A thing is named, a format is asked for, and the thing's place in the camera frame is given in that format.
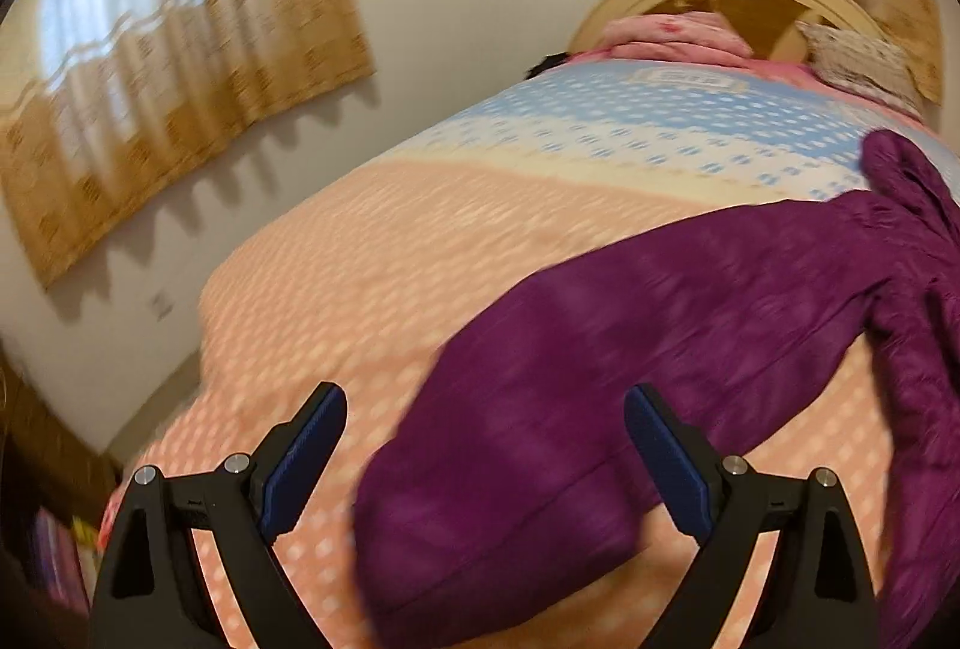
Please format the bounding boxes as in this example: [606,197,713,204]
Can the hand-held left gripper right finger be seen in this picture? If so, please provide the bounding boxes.
[624,383,878,649]

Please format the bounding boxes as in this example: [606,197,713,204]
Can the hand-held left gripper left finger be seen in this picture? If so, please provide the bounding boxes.
[90,382,348,649]

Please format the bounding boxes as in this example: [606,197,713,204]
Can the purple down jacket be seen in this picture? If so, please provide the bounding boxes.
[352,128,960,649]

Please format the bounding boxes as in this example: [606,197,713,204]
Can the bed with dotted bedspread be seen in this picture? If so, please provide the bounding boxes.
[97,60,960,649]

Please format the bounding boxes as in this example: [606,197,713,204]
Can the colourful books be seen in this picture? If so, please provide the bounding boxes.
[30,506,106,609]

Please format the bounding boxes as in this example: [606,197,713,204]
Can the dark wooden cabinet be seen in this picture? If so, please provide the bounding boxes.
[0,341,125,620]

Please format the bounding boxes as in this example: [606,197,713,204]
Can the pink bed sheet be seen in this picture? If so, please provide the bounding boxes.
[577,45,927,121]

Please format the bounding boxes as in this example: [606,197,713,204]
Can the large beige patterned curtain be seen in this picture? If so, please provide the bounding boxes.
[0,0,377,290]

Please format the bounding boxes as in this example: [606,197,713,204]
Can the folded pink quilt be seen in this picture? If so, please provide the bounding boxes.
[604,10,758,67]

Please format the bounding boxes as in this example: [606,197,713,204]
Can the grey patterned pillow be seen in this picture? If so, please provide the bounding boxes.
[795,19,925,114]

